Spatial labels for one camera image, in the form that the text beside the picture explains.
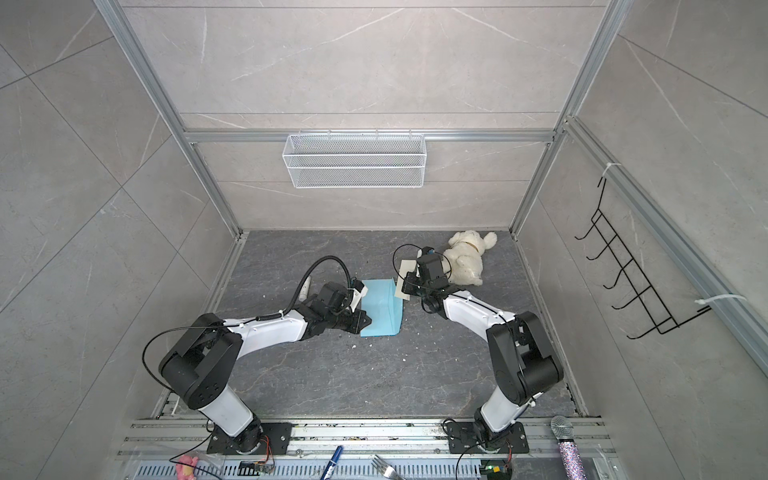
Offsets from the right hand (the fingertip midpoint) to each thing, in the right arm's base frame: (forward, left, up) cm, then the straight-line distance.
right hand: (406, 275), depth 94 cm
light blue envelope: (-6, +8, -10) cm, 14 cm away
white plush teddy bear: (+7, -20, 0) cm, 21 cm away
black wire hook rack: (-20, -50, +21) cm, 58 cm away
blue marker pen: (-48, +20, -8) cm, 53 cm away
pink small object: (-49, +54, -7) cm, 73 cm away
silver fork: (-50, +7, -8) cm, 51 cm away
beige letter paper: (+6, 0, -3) cm, 7 cm away
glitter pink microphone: (-43, -36, -7) cm, 56 cm away
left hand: (-12, +11, -4) cm, 17 cm away
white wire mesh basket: (+35, +16, +19) cm, 44 cm away
